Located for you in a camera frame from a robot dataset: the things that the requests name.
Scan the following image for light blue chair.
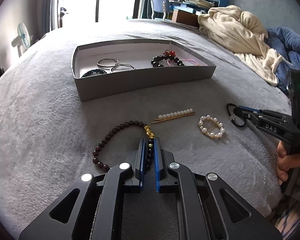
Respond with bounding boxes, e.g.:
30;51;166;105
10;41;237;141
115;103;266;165
150;0;173;20

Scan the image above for blue desk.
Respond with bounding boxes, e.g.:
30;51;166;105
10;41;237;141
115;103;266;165
169;0;228;15

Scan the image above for round pearl hair clip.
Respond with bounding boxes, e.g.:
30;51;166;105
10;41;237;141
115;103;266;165
198;115;226;139

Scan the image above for person's light patterned clothing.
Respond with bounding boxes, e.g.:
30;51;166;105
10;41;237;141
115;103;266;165
270;197;300;240

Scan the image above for pearl hair pin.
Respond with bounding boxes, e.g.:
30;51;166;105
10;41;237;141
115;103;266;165
151;108;196;124

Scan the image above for dark green bead bracelet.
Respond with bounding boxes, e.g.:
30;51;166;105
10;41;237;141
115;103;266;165
80;69;108;78

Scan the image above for white standing fan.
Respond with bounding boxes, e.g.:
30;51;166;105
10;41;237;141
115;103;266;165
11;22;30;57

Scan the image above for stack of papers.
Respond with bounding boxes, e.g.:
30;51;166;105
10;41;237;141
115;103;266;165
185;0;215;8

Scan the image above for brown cabinet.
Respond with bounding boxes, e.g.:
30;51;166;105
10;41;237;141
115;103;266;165
172;9;200;27

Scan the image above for cream blanket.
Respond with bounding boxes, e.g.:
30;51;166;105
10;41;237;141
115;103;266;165
197;5;283;80

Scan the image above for large dark bead bracelet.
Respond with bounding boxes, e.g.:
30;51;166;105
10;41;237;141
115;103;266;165
151;54;185;68

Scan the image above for grey cardboard box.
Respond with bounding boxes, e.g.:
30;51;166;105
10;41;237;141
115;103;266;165
72;39;217;102

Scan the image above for pink cord bracelet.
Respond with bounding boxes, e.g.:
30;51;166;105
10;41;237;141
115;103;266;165
166;58;200;67

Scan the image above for black hair tie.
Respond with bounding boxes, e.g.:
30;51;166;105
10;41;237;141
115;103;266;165
226;103;247;127

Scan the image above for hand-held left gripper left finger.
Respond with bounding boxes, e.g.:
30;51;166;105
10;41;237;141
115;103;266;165
19;138;147;240

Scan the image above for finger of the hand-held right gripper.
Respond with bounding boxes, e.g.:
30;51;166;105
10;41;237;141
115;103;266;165
236;112;259;128
234;106;268;117

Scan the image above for person's right hand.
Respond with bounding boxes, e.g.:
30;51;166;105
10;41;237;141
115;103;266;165
276;141;295;185

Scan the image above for blue duvet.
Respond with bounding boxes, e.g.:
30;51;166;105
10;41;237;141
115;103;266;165
265;26;300;95

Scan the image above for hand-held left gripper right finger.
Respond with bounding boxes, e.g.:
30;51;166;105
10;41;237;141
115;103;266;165
154;137;283;240

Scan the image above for glass sliding door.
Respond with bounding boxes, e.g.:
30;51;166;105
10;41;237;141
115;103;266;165
52;0;138;30

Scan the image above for dark red bead bracelet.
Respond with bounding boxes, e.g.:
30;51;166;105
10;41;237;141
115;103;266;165
92;121;157;173

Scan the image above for silver bangle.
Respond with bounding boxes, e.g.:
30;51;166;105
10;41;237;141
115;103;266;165
97;58;119;68
110;64;137;73

